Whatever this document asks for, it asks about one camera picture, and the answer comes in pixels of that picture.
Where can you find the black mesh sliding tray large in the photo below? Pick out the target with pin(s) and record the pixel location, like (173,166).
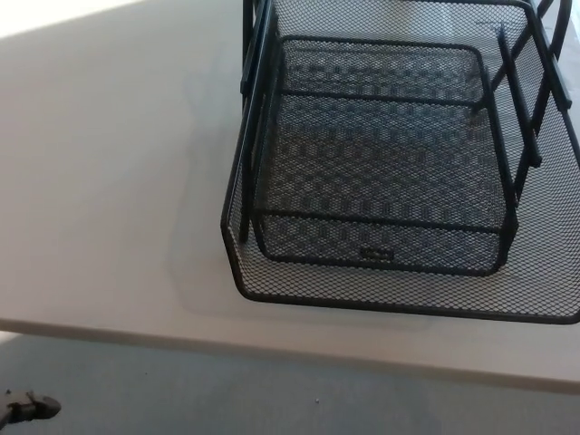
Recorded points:
(555,235)

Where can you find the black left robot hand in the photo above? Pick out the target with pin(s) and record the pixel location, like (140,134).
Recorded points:
(36,406)

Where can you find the black mesh tray with rim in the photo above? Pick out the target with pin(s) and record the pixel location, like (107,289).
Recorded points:
(380,54)

